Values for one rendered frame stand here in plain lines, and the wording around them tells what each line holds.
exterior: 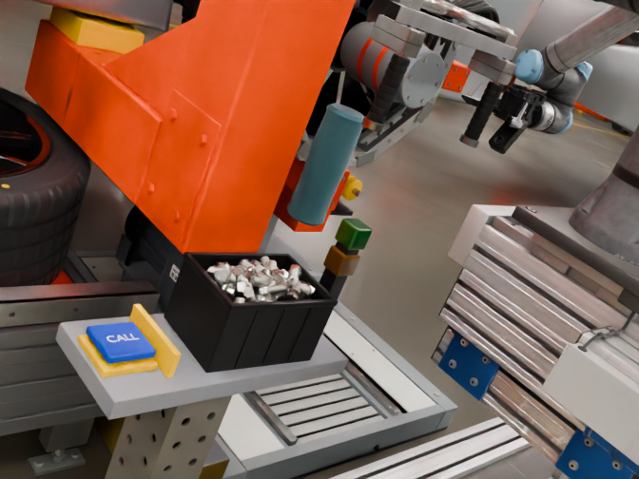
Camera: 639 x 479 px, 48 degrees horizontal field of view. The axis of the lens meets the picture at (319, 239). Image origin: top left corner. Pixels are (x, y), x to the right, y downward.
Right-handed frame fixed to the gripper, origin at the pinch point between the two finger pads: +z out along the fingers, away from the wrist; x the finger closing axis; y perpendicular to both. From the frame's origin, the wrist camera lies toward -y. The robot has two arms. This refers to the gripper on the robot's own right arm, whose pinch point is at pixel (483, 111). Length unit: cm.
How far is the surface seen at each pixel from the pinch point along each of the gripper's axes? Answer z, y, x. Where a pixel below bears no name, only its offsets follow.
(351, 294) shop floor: -46, -83, -45
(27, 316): 94, -47, 1
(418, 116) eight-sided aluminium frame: -5.6, -9.4, -20.2
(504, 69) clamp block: 2.2, 10.1, 1.5
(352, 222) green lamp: 56, -17, 23
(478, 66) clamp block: 2.6, 8.5, -4.7
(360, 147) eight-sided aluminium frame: 7.5, -20.8, -22.9
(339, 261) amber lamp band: 57, -23, 24
